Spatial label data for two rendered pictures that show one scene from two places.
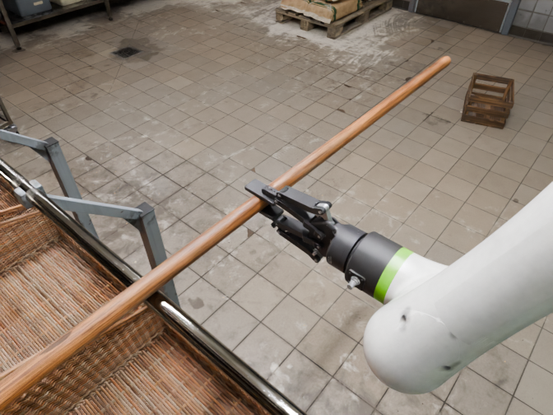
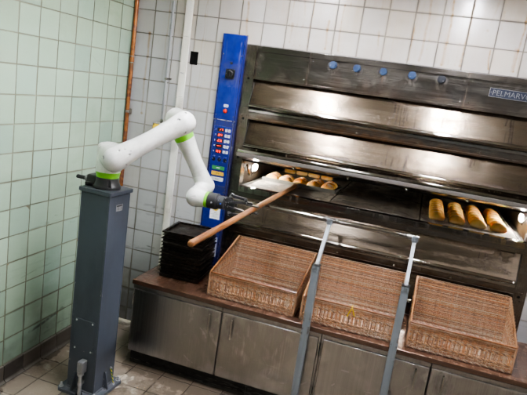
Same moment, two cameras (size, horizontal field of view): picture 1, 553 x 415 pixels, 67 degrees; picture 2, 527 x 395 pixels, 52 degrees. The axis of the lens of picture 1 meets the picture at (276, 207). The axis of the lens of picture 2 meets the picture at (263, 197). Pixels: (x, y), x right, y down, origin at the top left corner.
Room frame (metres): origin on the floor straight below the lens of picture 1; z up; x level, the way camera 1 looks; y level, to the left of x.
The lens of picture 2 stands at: (3.22, -1.12, 1.86)
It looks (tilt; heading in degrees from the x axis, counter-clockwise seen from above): 12 degrees down; 156
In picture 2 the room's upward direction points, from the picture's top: 8 degrees clockwise
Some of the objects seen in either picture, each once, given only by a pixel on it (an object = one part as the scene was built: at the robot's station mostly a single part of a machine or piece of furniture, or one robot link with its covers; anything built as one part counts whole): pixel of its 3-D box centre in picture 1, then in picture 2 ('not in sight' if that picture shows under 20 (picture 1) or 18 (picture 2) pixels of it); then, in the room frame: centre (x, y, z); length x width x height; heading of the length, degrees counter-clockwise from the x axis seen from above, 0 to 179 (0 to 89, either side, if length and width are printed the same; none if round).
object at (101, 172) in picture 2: not in sight; (109, 159); (0.29, -0.72, 1.36); 0.16 x 0.13 x 0.19; 2
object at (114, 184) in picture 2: not in sight; (98, 179); (0.23, -0.76, 1.23); 0.26 x 0.15 x 0.06; 47
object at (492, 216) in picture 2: not in sight; (465, 213); (0.51, 1.61, 1.21); 0.61 x 0.48 x 0.06; 140
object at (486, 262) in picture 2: not in sight; (367, 237); (0.48, 0.88, 1.02); 1.79 x 0.11 x 0.19; 50
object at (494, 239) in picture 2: not in sight; (372, 214); (0.46, 0.89, 1.16); 1.80 x 0.06 x 0.04; 50
